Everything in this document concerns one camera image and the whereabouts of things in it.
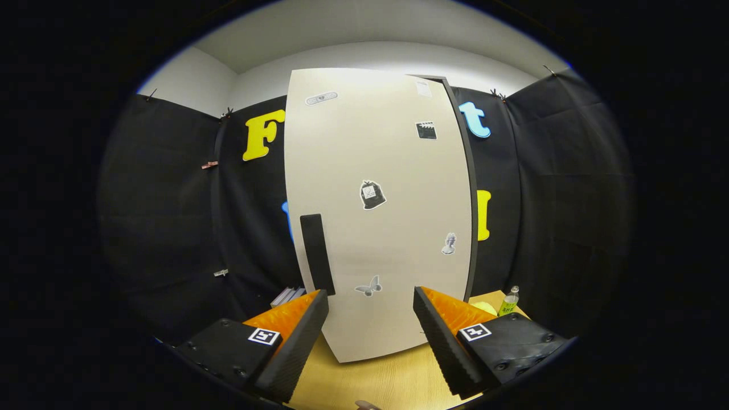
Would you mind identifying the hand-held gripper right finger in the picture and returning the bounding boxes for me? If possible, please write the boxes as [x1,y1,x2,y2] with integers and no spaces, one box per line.
[413,286,572,399]

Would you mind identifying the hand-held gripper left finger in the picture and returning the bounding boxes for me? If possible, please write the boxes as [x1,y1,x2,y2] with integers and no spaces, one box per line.
[174,289,330,404]

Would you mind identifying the grey shoe cabinet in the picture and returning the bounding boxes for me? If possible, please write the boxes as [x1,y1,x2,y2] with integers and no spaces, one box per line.
[410,74,479,302]

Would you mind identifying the beige shoe cabinet door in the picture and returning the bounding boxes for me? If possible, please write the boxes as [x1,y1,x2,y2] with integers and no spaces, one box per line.
[284,67,474,363]

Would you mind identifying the green drink bottle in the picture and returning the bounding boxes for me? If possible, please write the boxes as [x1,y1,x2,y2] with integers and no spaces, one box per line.
[498,286,520,317]

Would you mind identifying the black backdrop cloth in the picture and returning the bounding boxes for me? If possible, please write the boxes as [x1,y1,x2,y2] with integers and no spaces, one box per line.
[97,68,636,342]

